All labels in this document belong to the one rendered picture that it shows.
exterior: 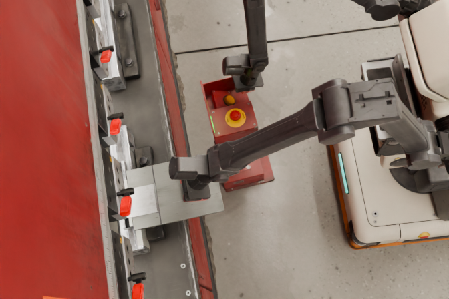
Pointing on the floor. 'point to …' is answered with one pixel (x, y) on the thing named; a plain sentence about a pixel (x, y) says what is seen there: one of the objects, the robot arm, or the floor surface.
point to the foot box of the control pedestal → (251, 175)
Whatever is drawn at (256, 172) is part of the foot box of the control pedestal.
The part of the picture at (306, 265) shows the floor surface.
